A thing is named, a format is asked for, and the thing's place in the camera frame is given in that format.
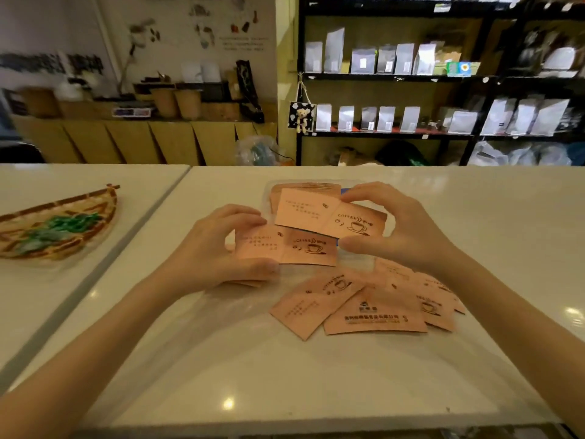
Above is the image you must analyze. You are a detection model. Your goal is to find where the person's left hand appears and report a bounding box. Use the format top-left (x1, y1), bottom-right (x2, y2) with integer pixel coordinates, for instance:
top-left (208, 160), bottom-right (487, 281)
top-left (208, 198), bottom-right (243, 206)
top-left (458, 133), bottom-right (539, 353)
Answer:
top-left (155, 204), bottom-right (281, 298)

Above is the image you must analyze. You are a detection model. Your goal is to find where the clear plastic bag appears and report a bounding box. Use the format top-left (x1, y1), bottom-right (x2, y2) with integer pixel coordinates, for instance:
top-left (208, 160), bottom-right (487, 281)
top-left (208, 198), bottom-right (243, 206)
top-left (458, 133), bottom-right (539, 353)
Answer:
top-left (110, 179), bottom-right (556, 428)

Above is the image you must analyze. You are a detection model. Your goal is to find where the loose pile of pink packets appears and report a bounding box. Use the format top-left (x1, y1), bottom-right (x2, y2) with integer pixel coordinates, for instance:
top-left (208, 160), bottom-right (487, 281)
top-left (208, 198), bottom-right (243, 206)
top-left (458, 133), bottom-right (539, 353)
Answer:
top-left (269, 257), bottom-right (467, 342)

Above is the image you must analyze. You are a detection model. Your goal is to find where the green and blue box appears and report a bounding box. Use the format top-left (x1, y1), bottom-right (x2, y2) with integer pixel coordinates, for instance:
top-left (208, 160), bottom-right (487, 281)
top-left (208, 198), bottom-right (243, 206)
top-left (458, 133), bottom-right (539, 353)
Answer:
top-left (446, 61), bottom-right (481, 77)

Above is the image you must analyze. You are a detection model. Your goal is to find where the neat stack of pink packets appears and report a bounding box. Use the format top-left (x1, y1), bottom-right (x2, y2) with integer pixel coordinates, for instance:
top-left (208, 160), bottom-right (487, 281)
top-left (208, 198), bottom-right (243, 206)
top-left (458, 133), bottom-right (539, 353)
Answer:
top-left (269, 181), bottom-right (343, 215)

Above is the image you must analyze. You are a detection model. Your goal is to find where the person's right forearm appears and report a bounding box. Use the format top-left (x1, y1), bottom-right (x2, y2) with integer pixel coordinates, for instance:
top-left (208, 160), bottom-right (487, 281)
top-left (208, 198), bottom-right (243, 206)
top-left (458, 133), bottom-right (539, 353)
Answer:
top-left (430, 251), bottom-right (585, 438)

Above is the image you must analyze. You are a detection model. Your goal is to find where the black metal shelf unit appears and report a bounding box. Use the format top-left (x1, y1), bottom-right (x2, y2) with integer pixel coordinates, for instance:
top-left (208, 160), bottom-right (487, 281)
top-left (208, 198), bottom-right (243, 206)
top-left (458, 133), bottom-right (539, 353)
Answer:
top-left (296, 0), bottom-right (585, 167)

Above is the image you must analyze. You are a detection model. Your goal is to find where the heap of white plastic bags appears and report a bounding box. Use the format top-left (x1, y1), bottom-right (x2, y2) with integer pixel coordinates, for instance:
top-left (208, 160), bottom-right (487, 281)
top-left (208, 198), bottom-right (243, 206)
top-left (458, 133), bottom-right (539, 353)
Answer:
top-left (467, 141), bottom-right (585, 167)

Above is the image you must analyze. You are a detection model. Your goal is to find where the crumpled translucent plastic bag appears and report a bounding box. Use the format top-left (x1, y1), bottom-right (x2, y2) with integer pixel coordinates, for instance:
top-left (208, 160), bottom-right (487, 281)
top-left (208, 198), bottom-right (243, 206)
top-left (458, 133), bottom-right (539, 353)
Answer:
top-left (235, 134), bottom-right (286, 166)

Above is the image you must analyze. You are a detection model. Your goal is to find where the pink coffee sachet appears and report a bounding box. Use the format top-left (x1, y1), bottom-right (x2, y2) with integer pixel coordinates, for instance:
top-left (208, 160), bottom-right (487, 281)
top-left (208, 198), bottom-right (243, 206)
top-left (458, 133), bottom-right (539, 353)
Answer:
top-left (234, 224), bottom-right (339, 268)
top-left (274, 187), bottom-right (388, 239)

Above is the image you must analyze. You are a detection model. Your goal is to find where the woven bamboo basket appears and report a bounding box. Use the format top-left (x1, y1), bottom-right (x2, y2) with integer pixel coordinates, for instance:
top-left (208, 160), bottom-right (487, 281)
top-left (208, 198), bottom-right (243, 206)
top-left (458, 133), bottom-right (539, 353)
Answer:
top-left (0, 184), bottom-right (121, 271)

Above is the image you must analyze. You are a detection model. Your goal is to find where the person's left forearm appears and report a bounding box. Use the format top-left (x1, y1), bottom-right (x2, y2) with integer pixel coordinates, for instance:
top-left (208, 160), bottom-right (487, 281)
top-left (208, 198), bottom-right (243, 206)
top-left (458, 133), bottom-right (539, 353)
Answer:
top-left (0, 264), bottom-right (184, 439)

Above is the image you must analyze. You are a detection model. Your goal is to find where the brown paper cup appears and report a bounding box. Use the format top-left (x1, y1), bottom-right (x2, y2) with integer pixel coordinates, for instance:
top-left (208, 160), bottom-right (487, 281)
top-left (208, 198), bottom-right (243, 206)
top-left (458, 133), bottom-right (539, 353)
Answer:
top-left (175, 89), bottom-right (204, 121)
top-left (150, 87), bottom-right (180, 119)

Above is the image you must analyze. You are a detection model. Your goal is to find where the person's right hand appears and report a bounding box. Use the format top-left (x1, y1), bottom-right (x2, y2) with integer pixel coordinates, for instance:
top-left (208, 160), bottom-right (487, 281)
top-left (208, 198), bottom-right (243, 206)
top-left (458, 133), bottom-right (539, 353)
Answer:
top-left (338, 182), bottom-right (459, 276)

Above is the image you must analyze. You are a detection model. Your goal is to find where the dark green bag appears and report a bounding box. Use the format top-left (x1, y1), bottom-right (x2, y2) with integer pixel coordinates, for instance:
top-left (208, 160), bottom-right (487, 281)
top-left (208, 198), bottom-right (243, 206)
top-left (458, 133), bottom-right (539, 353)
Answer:
top-left (375, 141), bottom-right (429, 167)

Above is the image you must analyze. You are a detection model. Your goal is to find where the black patterned hanging pouch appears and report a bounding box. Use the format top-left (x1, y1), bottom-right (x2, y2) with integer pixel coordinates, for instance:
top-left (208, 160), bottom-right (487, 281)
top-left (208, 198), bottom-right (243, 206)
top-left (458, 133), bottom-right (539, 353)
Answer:
top-left (287, 82), bottom-right (317, 132)

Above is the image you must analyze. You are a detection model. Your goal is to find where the white wall poster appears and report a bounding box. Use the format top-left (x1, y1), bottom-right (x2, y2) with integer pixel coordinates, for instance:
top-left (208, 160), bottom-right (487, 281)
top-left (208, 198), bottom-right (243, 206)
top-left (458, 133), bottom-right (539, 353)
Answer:
top-left (97, 0), bottom-right (278, 87)

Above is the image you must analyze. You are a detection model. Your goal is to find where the heap of green wrapped candies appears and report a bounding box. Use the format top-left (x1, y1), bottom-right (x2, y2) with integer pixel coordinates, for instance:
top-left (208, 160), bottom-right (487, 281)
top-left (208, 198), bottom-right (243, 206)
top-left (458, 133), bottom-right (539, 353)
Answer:
top-left (20, 213), bottom-right (104, 253)

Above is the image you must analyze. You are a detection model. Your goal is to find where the row of white coffee bags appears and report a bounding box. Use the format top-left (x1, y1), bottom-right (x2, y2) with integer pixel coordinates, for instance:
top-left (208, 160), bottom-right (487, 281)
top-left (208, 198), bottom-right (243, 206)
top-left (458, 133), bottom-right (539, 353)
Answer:
top-left (304, 27), bottom-right (439, 77)
top-left (314, 97), bottom-right (571, 137)

